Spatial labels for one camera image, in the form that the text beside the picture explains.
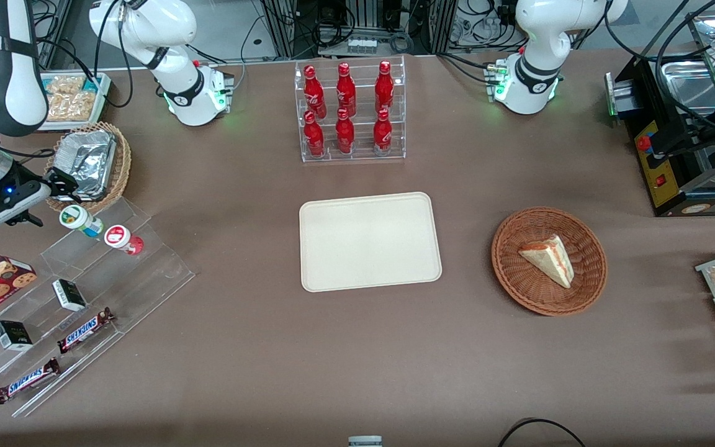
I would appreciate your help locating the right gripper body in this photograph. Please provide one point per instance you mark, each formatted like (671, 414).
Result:
(45, 184)

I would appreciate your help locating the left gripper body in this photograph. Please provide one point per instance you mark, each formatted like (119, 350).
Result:
(685, 138)

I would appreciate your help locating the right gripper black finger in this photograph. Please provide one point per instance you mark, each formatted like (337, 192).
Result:
(62, 178)
(67, 194)

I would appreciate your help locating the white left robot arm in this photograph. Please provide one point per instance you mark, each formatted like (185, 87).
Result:
(540, 37)

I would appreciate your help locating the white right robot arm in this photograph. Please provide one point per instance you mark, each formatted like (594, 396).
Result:
(177, 37)

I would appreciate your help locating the aluminium foil tray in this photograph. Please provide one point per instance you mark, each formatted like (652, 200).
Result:
(87, 161)

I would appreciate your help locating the red gum bottle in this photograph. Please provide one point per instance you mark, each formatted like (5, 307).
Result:
(119, 237)

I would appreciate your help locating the beige plastic tray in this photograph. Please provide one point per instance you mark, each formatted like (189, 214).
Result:
(370, 242)

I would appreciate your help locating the steel pan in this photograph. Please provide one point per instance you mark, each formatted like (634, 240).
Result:
(689, 87)

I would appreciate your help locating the black machine with yellow panel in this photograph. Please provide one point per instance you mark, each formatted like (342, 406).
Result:
(661, 180)

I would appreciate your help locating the foil trays in basket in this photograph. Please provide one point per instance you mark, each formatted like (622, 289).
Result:
(120, 167)

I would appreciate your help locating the clear peanut snack bag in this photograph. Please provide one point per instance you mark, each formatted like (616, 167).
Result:
(72, 108)
(67, 83)

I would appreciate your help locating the white snack bin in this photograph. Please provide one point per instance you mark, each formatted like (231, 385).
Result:
(104, 102)

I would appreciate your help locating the small black box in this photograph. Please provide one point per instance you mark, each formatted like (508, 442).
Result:
(69, 295)
(12, 336)

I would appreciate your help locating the clear acrylic stepped shelf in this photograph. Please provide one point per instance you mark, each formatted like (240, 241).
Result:
(115, 292)

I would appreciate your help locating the Snickers bar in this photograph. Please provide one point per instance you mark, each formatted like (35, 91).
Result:
(27, 380)
(84, 331)

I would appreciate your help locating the triangular sandwich slice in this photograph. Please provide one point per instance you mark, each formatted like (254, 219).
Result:
(550, 259)

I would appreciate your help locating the round brown wicker basket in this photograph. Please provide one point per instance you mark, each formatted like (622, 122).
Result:
(519, 279)

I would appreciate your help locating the red cola bottle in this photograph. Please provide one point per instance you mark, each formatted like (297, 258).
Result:
(314, 139)
(382, 136)
(344, 138)
(346, 93)
(314, 93)
(384, 90)

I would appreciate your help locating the clear acrylic bottle rack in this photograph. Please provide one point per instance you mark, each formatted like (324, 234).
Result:
(395, 149)

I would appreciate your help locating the grey power strip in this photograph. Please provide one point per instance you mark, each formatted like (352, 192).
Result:
(362, 46)

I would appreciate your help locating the small grey device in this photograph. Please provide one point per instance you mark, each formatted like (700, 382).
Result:
(365, 441)

